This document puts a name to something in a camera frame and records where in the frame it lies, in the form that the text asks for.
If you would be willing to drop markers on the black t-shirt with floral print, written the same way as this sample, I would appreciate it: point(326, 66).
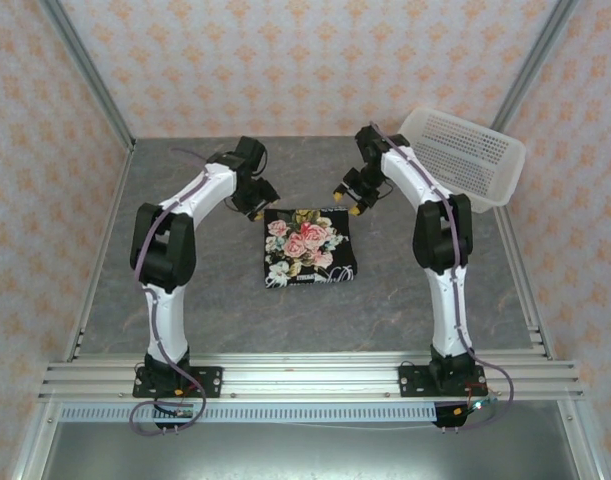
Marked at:
point(310, 250)

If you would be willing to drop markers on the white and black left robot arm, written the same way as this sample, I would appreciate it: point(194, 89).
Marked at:
point(170, 320)

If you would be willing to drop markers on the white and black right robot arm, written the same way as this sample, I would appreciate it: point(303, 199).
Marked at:
point(450, 310)

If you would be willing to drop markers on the white perforated plastic basket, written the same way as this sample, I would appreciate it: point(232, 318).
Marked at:
point(475, 155)

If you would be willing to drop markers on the small circuit board with LED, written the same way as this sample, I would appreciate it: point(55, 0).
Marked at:
point(480, 404)

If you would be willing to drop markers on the shiny steel lower panel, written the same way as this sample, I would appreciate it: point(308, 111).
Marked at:
point(310, 455)

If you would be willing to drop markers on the aluminium cross rail beam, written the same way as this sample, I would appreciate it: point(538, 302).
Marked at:
point(310, 372)

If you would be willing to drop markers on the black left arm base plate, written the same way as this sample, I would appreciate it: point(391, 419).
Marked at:
point(207, 380)

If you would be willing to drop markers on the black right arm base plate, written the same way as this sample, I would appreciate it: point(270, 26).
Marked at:
point(412, 380)

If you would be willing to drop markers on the aluminium frame post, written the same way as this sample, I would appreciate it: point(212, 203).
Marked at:
point(530, 65)
point(85, 65)

